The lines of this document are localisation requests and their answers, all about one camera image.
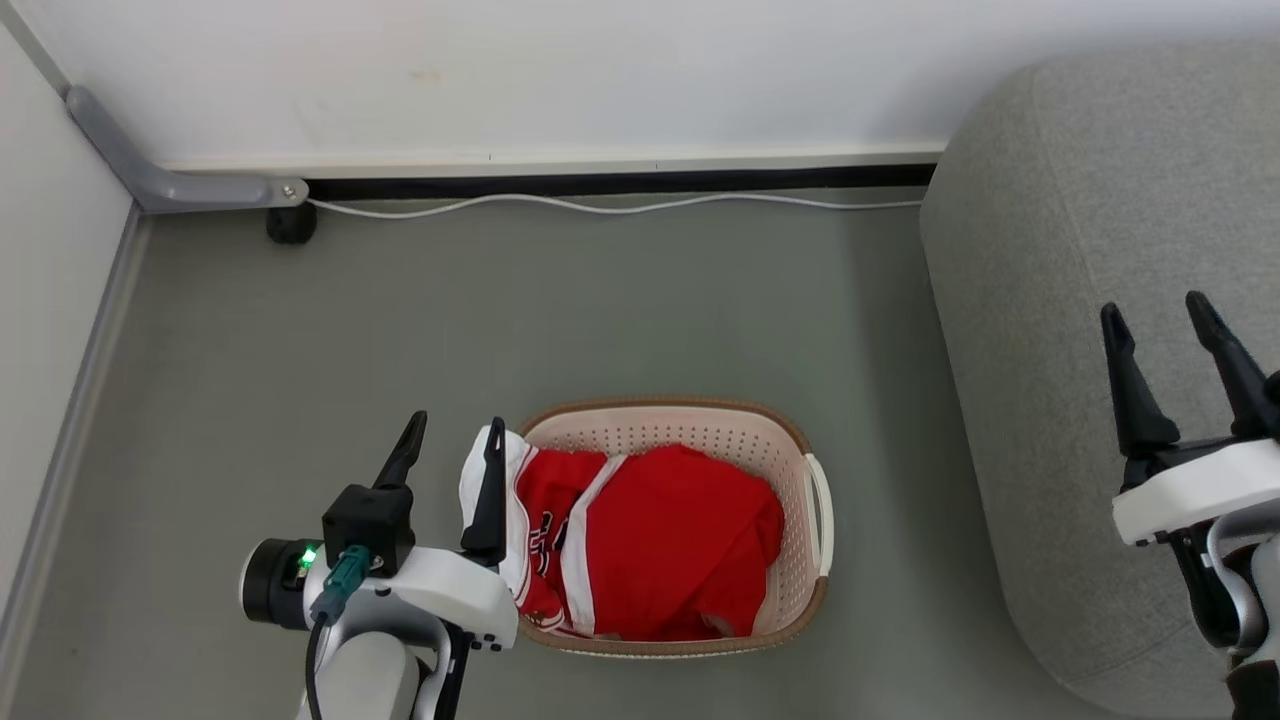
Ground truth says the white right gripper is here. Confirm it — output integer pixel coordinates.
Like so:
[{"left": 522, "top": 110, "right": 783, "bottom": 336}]
[{"left": 1101, "top": 291, "right": 1280, "bottom": 547}]

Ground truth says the red jersey with white trim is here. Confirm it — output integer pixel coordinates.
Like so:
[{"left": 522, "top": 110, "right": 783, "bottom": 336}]
[{"left": 458, "top": 425, "right": 613, "bottom": 637}]

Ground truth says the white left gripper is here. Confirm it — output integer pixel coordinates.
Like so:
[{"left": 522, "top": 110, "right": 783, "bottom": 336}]
[{"left": 300, "top": 410, "right": 520, "bottom": 653}]

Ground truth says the thin white floor cable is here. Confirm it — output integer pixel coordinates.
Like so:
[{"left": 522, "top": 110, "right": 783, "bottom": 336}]
[{"left": 305, "top": 192, "right": 923, "bottom": 220}]

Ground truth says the grey fabric sofa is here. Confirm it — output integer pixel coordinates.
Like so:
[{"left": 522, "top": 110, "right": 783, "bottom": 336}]
[{"left": 920, "top": 40, "right": 1280, "bottom": 720}]

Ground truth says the grey metal frame leg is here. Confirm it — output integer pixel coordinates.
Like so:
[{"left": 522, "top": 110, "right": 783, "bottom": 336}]
[{"left": 65, "top": 85, "right": 311, "bottom": 214}]

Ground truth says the plain red garment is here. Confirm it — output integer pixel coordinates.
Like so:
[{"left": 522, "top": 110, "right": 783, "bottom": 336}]
[{"left": 562, "top": 445, "right": 786, "bottom": 642}]

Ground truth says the beige perforated laundry basket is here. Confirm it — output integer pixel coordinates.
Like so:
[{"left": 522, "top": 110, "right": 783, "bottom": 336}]
[{"left": 515, "top": 397, "right": 834, "bottom": 659}]

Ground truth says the black cable with teal plug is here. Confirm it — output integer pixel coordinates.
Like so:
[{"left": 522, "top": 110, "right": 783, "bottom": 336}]
[{"left": 303, "top": 545, "right": 373, "bottom": 720}]

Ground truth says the grey skirting strip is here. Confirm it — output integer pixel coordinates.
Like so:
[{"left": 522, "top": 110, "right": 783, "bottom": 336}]
[{"left": 0, "top": 205, "right": 151, "bottom": 691}]

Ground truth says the small black floor foot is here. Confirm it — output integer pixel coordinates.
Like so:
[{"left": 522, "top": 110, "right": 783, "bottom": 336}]
[{"left": 265, "top": 205, "right": 319, "bottom": 246}]

